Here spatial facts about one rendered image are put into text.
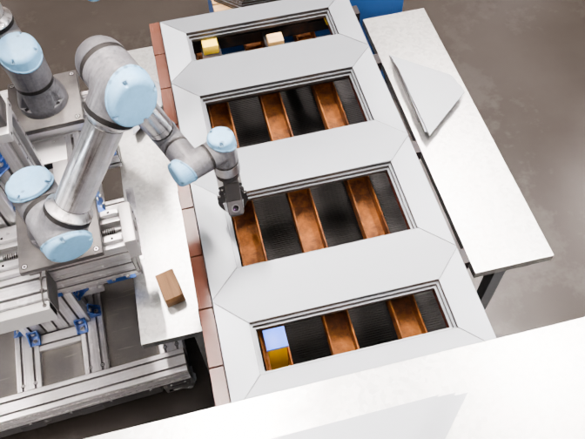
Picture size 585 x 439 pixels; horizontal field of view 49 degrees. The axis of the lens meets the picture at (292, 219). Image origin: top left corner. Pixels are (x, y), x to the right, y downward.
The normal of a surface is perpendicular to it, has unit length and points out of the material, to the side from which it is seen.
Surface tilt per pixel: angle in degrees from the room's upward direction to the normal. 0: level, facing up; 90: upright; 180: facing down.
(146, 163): 0
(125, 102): 84
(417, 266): 0
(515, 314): 0
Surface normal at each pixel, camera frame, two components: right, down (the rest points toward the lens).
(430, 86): -0.03, -0.54
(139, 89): 0.65, 0.57
